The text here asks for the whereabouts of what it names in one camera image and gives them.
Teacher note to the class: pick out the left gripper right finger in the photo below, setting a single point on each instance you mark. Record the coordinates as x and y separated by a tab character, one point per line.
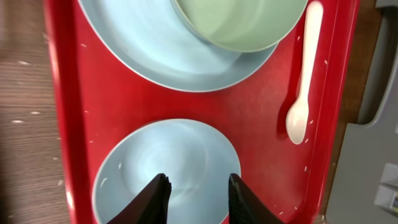
245	207

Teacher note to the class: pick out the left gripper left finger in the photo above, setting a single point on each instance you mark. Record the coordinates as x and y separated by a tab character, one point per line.
150	206

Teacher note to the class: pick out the small light blue plate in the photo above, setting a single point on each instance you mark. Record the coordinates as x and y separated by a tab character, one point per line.
197	158

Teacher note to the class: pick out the white plastic spoon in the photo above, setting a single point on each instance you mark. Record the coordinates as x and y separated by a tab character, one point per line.
297	116

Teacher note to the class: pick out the light green bowl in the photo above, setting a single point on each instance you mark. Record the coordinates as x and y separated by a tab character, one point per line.
240	25

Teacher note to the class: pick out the grey dishwasher rack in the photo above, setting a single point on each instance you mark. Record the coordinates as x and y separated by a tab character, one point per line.
364	188

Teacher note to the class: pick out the red serving tray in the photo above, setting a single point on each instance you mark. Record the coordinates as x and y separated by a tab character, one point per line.
99	101

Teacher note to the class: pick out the large light blue plate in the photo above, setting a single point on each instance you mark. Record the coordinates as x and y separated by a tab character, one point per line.
149	38

